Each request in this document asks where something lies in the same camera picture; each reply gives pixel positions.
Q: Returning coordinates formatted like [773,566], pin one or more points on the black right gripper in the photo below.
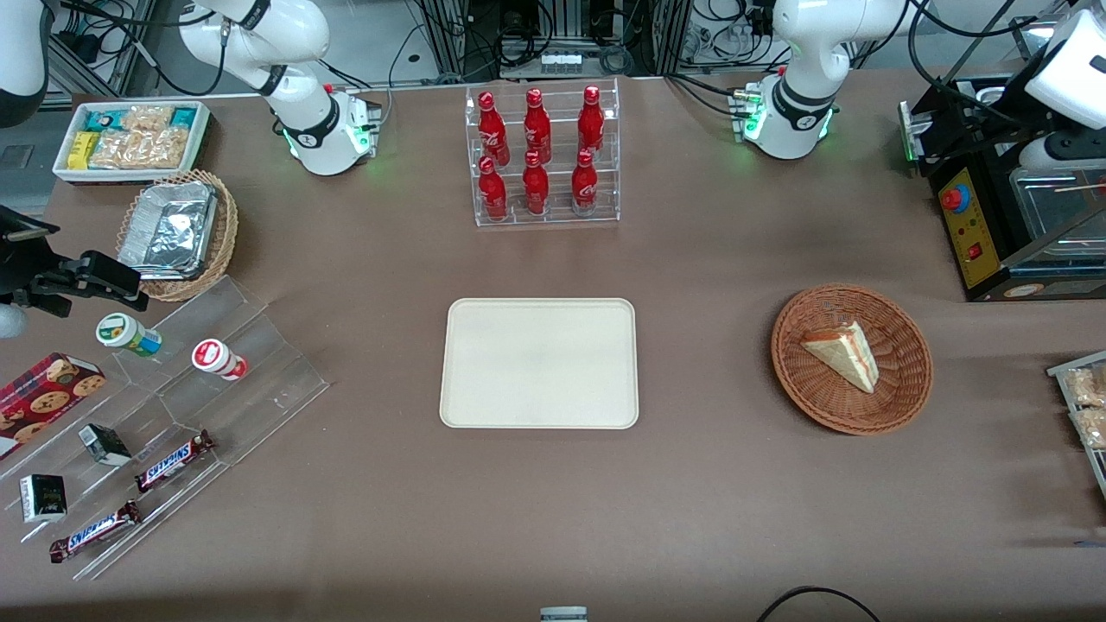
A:
[26,269]

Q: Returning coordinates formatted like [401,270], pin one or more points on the triangular sandwich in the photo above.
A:
[851,354]

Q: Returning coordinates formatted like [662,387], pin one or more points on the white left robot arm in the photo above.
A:
[799,52]

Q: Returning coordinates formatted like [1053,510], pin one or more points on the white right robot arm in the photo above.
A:
[302,39]

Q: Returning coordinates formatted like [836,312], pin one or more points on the silver foil tray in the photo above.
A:
[168,229]

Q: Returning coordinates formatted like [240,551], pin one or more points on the light tan wicker basket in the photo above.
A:
[225,233]

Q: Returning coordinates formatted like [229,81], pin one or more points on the beige rectangular plastic tray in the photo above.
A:
[540,363]

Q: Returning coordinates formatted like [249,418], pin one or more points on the round brown wicker basket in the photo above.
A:
[903,380]

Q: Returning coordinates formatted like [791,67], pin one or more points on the metal tray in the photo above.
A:
[1097,471]

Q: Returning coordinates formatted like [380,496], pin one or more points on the green lid cup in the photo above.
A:
[125,333]

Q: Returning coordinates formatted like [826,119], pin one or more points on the white snack bin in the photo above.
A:
[65,173]

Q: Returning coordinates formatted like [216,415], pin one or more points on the yellow snack packet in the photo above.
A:
[82,149]

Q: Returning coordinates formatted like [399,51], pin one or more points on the large clear cracker bag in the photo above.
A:
[143,149]

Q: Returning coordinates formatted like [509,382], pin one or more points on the red lid cup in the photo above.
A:
[216,358]

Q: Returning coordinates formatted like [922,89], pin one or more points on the red cookie box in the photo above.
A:
[47,397]

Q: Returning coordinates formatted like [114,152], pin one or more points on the teal snack packet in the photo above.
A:
[102,119]
[183,116]

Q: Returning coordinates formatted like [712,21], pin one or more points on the small clear cracker bag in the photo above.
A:
[147,117]

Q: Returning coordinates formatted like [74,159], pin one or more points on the small black box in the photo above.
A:
[104,444]
[43,498]

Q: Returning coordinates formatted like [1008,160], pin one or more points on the clear acrylic tiered stand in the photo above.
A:
[259,389]

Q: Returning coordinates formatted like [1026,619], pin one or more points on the brown snickers bar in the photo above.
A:
[93,531]
[173,460]

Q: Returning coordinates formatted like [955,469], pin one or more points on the red cola bottle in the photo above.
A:
[537,128]
[591,123]
[492,130]
[585,185]
[492,192]
[536,188]

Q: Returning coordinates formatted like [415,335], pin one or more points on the clear acrylic bottle rack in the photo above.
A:
[553,220]

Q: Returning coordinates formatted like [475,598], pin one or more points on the white power strip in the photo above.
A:
[562,62]

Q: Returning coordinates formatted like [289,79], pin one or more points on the small grey device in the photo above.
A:
[563,615]

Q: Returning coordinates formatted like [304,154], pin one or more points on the red emergency stop button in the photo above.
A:
[955,199]

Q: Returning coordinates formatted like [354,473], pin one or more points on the black display warmer machine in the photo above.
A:
[985,250]

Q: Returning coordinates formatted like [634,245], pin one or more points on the clear bagged snack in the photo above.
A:
[1093,428]
[1087,386]

